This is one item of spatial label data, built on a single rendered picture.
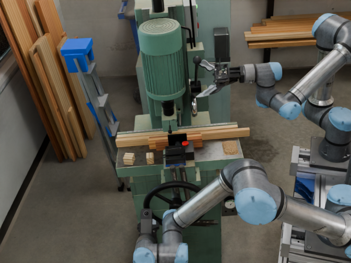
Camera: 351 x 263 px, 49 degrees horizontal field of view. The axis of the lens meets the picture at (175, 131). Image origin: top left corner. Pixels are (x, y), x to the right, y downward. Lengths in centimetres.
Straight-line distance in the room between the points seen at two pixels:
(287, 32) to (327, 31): 201
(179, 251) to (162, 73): 71
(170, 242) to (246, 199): 39
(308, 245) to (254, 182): 51
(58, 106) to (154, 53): 167
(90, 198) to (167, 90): 155
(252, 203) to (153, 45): 75
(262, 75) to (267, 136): 185
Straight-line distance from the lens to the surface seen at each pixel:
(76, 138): 326
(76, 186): 316
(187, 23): 192
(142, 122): 227
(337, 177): 206
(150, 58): 161
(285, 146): 333
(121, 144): 194
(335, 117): 189
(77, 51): 241
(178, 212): 146
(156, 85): 166
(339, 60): 166
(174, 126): 182
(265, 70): 160
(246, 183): 121
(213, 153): 185
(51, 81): 302
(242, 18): 412
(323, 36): 178
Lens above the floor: 211
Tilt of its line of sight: 37 degrees down
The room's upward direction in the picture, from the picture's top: 6 degrees counter-clockwise
